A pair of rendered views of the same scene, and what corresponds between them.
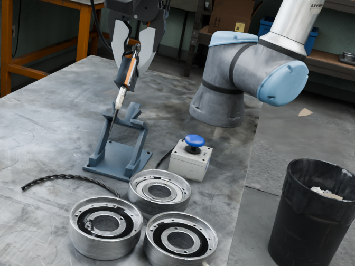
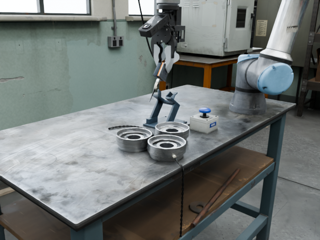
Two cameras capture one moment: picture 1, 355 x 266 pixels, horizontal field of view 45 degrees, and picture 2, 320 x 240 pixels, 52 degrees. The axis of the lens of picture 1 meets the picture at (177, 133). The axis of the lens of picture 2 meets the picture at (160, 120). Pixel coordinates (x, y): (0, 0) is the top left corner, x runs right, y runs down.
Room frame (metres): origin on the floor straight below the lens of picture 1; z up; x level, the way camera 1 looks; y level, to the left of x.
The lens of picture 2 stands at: (-0.25, -0.44, 1.17)
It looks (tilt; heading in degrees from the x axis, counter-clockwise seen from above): 18 degrees down; 30
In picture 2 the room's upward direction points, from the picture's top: 1 degrees clockwise
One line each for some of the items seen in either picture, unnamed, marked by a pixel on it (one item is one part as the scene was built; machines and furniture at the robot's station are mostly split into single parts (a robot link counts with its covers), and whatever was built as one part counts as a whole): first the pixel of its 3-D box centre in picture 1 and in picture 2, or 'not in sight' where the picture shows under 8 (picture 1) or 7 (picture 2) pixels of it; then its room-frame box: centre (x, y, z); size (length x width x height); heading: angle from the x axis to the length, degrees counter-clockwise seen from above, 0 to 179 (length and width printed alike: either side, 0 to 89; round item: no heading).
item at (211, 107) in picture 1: (220, 98); (248, 98); (1.09, -0.09, 0.85); 0.15 x 0.15 x 0.10
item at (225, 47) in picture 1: (232, 57); (252, 70); (1.08, -0.10, 0.97); 0.13 x 0.12 x 0.14; 42
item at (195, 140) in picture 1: (193, 148); (204, 115); (0.76, -0.04, 0.85); 0.04 x 0.04 x 0.05
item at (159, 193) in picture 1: (158, 195); (172, 133); (0.61, 0.01, 0.82); 0.10 x 0.10 x 0.04
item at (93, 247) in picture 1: (105, 227); (134, 139); (0.50, 0.08, 0.82); 0.10 x 0.10 x 0.04
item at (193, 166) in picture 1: (191, 158); (205, 122); (0.76, -0.04, 0.82); 0.08 x 0.07 x 0.05; 170
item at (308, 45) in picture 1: (287, 35); not in sight; (4.13, -0.83, 0.56); 0.52 x 0.38 x 0.22; 77
